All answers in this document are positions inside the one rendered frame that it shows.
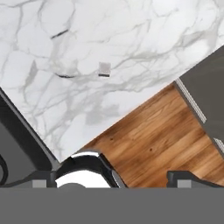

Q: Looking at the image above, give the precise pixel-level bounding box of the white sugar cube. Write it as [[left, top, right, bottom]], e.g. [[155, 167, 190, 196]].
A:
[[98, 61, 112, 78]]

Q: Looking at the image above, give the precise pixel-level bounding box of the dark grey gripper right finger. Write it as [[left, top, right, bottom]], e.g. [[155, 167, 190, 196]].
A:
[[165, 170, 224, 189]]

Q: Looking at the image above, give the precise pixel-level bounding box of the silver cupboard handle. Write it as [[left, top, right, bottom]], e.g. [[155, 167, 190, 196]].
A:
[[175, 78, 207, 124]]

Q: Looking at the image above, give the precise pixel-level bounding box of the black hob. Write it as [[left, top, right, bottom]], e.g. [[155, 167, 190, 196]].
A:
[[0, 87, 61, 187]]

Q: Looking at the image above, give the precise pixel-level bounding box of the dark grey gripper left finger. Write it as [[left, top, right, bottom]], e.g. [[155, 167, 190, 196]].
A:
[[3, 170, 57, 189]]

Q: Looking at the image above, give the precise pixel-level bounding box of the dark grey cupboard front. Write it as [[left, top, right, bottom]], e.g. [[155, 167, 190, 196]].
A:
[[174, 45, 224, 160]]

